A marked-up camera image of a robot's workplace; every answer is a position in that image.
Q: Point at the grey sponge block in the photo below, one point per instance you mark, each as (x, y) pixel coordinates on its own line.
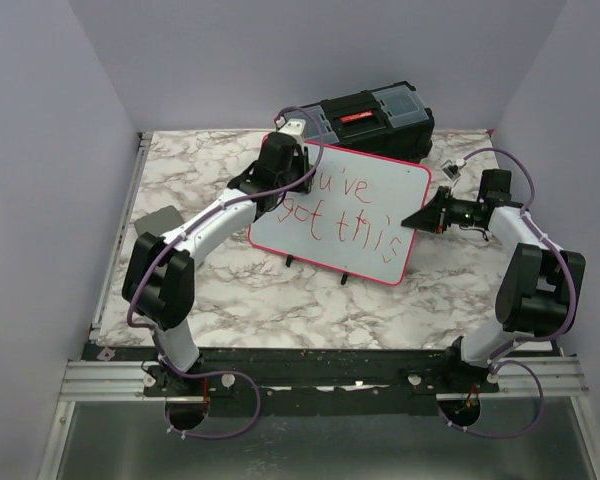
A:
(159, 222)

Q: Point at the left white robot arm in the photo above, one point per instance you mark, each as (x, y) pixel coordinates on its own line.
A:
(160, 280)

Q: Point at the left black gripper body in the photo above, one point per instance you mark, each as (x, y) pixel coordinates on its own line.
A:
(297, 172)

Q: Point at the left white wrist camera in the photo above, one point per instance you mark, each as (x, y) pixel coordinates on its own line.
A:
(294, 128)

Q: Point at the aluminium extrusion frame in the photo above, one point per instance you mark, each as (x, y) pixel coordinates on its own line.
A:
(97, 375)

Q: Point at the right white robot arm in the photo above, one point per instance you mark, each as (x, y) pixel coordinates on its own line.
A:
(538, 298)

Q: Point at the black plastic toolbox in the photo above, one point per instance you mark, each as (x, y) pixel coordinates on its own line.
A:
(391, 121)

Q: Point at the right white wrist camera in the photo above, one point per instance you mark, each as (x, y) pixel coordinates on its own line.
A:
(452, 169)

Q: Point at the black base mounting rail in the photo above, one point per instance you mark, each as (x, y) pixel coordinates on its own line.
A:
(235, 382)

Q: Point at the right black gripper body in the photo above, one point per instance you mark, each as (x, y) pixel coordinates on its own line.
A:
(459, 212)

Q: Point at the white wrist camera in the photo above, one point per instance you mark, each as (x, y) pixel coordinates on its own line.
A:
(452, 169)
(294, 128)

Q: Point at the pink framed whiteboard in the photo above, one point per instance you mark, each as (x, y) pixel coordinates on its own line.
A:
(351, 219)

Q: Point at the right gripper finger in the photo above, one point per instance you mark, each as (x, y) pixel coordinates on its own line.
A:
(425, 225)
(429, 214)

